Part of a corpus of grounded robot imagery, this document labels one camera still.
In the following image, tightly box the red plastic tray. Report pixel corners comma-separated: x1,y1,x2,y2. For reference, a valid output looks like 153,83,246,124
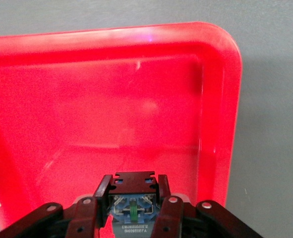
0,21,243,231

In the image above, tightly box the red push button switch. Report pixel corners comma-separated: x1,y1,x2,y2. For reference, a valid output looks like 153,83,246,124
106,170,163,238

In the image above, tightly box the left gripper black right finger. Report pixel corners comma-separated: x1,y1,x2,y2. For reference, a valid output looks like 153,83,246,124
154,174,262,238

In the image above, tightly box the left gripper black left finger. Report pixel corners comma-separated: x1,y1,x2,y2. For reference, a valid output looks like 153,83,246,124
0,174,114,238

